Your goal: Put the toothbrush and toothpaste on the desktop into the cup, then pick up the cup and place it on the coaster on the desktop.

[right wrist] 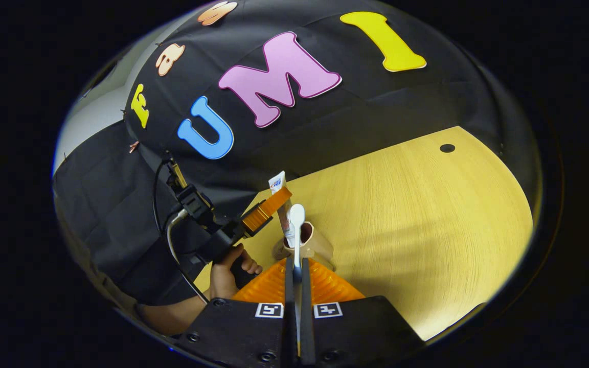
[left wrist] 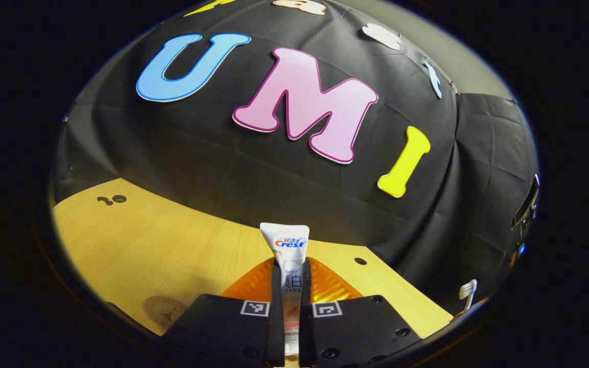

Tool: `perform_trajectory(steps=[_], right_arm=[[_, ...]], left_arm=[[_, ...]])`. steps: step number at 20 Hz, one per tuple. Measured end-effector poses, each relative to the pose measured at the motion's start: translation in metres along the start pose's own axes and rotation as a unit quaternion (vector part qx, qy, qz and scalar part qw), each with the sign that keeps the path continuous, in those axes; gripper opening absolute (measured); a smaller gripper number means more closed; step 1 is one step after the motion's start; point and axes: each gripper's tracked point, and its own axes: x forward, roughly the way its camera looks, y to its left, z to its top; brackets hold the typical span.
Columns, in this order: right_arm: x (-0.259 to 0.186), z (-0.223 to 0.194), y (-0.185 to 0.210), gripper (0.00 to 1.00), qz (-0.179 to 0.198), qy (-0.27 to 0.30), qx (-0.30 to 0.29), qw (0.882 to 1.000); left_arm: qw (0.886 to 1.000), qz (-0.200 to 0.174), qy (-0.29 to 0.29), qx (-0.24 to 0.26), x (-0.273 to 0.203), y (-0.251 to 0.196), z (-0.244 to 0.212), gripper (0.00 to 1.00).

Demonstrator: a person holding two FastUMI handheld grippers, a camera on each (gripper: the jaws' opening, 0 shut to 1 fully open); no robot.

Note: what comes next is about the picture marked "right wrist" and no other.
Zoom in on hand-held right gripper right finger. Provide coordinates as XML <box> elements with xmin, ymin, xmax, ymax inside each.
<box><xmin>300</xmin><ymin>257</ymin><xmax>425</xmax><ymax>368</ymax></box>

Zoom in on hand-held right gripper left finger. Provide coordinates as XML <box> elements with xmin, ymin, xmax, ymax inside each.
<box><xmin>174</xmin><ymin>258</ymin><xmax>298</xmax><ymax>368</ymax></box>

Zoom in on white toothpaste tube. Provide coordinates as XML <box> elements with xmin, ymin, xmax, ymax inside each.
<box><xmin>268</xmin><ymin>171</ymin><xmax>296</xmax><ymax>248</ymax></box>

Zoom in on white toothbrush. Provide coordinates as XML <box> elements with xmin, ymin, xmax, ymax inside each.
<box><xmin>288</xmin><ymin>203</ymin><xmax>306</xmax><ymax>348</ymax></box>

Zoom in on beige cup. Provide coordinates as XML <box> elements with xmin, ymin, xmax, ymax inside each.
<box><xmin>273</xmin><ymin>221</ymin><xmax>336</xmax><ymax>271</ymax></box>

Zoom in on wooden desktop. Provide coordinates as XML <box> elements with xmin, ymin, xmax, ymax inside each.
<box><xmin>192</xmin><ymin>126</ymin><xmax>534</xmax><ymax>342</ymax></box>

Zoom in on black backdrop cloth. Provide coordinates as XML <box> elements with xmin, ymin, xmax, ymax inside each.
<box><xmin>52</xmin><ymin>0</ymin><xmax>540</xmax><ymax>307</ymax></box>

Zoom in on left hand-held gripper cable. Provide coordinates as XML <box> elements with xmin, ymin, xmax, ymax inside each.
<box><xmin>152</xmin><ymin>158</ymin><xmax>211</xmax><ymax>305</ymax></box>

